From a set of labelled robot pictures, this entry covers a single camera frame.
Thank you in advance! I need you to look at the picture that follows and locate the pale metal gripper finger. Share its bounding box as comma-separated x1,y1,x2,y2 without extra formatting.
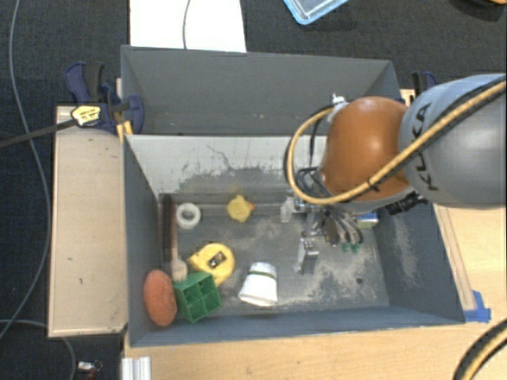
294,237,321,276
280,196,307,224

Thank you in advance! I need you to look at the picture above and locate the yellow rubber duck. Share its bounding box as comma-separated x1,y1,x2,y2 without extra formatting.
226,194,256,224

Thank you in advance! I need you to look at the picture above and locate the white cup with green stripe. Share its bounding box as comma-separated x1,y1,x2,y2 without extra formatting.
237,261,279,308

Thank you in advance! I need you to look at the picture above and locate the yellow tape measure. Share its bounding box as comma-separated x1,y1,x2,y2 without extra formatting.
186,242,236,287

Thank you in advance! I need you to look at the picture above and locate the grey metal bin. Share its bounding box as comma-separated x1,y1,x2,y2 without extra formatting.
120,44,467,348

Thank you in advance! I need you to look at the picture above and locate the green square grid block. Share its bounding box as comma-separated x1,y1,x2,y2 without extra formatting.
173,271,223,325

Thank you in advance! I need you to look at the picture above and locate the orange-brown round sponge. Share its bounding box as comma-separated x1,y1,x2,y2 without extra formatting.
142,268,178,329

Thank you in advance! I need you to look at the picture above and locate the pale wood board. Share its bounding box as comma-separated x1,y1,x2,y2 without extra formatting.
47,104,130,338

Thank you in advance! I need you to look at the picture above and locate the white tape ring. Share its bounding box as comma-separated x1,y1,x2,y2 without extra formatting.
175,203,202,230

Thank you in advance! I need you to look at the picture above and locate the brush with wooden handle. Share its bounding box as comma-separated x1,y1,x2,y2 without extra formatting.
162,194,189,283

